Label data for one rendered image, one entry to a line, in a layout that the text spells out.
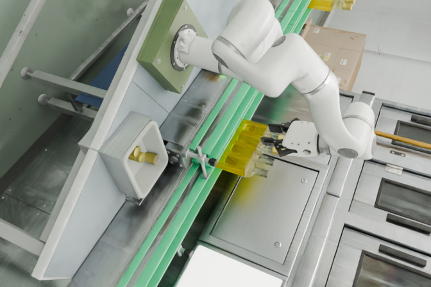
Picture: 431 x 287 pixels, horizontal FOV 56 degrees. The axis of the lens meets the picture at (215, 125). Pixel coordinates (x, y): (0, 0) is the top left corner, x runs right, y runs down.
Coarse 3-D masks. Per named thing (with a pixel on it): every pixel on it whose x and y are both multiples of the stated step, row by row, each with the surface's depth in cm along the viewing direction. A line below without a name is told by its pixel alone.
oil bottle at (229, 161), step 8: (224, 152) 150; (232, 152) 149; (224, 160) 147; (232, 160) 147; (240, 160) 147; (248, 160) 146; (224, 168) 150; (232, 168) 147; (240, 168) 145; (248, 168) 144; (248, 176) 147
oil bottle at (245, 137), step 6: (240, 132) 156; (246, 132) 155; (234, 138) 154; (240, 138) 154; (246, 138) 153; (252, 138) 153; (258, 138) 152; (252, 144) 151; (258, 144) 151; (264, 150) 152
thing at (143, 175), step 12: (144, 132) 120; (156, 132) 127; (132, 144) 117; (144, 144) 135; (156, 144) 132; (156, 156) 138; (132, 168) 133; (144, 168) 137; (156, 168) 136; (132, 180) 121; (144, 180) 134; (156, 180) 135; (144, 192) 131
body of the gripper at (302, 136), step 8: (296, 128) 113; (304, 128) 112; (312, 128) 111; (288, 136) 112; (296, 136) 111; (304, 136) 110; (312, 136) 108; (288, 144) 110; (296, 144) 109; (304, 144) 108; (312, 144) 107; (296, 152) 112; (304, 152) 109; (312, 152) 108
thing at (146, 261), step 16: (192, 176) 143; (176, 192) 139; (192, 192) 139; (176, 208) 136; (160, 224) 132; (176, 224) 131; (160, 240) 129; (144, 256) 126; (160, 256) 125; (128, 272) 123; (144, 272) 122
